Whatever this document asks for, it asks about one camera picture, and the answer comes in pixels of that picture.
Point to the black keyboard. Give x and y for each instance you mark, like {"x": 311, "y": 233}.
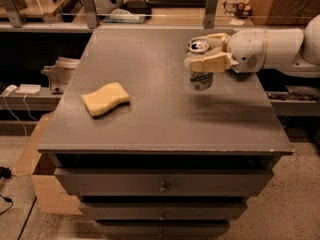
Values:
{"x": 178, "y": 3}

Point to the yellow sponge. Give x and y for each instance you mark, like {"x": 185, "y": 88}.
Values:
{"x": 105, "y": 99}

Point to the top drawer knob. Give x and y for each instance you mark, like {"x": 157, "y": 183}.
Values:
{"x": 163, "y": 188}

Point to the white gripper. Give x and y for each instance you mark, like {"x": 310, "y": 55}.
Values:
{"x": 247, "y": 50}

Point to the white power strip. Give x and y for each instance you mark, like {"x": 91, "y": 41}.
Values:
{"x": 28, "y": 89}

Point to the grey drawer cabinet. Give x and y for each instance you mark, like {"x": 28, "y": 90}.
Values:
{"x": 214, "y": 149}

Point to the clear plastic bottle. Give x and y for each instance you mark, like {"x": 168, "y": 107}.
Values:
{"x": 230, "y": 7}

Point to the black bag on desk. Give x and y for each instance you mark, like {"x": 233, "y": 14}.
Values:
{"x": 138, "y": 7}

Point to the silver green 7up can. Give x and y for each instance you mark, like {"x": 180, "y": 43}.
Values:
{"x": 201, "y": 80}

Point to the cardboard box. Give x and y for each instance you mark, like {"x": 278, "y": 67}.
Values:
{"x": 51, "y": 196}

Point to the white plastic part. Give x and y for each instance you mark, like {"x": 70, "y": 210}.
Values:
{"x": 60, "y": 73}

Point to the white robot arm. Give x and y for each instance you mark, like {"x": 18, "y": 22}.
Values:
{"x": 293, "y": 52}

